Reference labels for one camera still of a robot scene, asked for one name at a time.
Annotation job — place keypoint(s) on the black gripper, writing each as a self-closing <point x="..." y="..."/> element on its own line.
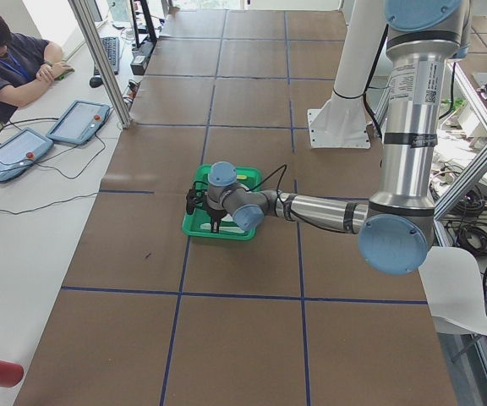
<point x="216" y="216"/>

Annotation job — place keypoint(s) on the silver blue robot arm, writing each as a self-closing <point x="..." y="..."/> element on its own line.
<point x="395" y="227"/>

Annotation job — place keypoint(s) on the white round plate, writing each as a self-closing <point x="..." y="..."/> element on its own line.
<point x="247" y="186"/>

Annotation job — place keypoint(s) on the green plastic tray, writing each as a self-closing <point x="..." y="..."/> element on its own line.
<point x="191" y="224"/>

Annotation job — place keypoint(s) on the far blue teach pendant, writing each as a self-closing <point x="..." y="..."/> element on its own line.
<point x="79" y="123"/>

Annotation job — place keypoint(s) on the blue teach pendant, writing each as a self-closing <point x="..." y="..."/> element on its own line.
<point x="79" y="123"/>
<point x="21" y="151"/>

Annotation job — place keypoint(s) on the black box device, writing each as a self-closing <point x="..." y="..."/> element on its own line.
<point x="141" y="58"/>

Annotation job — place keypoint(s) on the black keyboard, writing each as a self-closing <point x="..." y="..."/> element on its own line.
<point x="111" y="47"/>

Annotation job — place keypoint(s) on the near blue teach pendant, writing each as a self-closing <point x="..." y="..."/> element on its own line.
<point x="21" y="151"/>

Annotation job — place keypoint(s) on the white paper sheet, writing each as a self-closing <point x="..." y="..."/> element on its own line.
<point x="453" y="289"/>

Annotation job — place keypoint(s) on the seated person dark shirt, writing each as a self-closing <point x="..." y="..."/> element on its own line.
<point x="28" y="68"/>

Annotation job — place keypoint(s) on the aluminium frame post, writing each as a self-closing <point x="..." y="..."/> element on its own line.
<point x="88" y="28"/>

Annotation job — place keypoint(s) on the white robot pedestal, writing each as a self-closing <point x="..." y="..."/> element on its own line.
<point x="341" y="122"/>

